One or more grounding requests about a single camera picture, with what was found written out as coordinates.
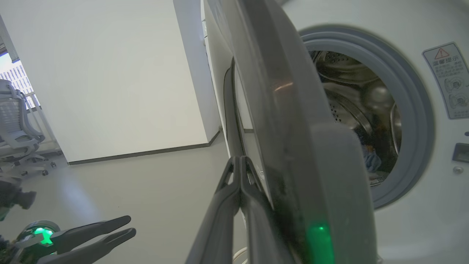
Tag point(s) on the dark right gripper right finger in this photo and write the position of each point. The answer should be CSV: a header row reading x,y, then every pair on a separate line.
x,y
260,227

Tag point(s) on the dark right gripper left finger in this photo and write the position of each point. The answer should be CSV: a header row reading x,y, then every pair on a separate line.
x,y
220,220

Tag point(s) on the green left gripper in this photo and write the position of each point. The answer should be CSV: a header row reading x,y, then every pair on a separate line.
x,y
25,245

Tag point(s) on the black round glass washer door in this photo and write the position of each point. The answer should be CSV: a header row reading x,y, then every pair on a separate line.
x,y
293,110

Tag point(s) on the blue bear print garment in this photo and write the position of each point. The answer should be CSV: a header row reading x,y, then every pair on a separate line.
x,y
372,159

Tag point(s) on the white front-load washing machine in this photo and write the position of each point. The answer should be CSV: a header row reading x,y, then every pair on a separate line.
x,y
421,220

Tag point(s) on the grey rubber door seal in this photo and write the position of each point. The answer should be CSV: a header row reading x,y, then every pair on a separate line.
x,y
417,110

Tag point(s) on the black door latch socket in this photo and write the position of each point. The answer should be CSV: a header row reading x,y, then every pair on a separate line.
x,y
461,153

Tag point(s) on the grey mesh office chair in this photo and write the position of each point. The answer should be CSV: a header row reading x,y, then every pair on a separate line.
x,y
16,128

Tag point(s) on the perforated steel drum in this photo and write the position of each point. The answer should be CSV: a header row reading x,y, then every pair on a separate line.
x,y
351,95

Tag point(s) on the grey warning sticker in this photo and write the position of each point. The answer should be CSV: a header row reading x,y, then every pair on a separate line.
x,y
449,80

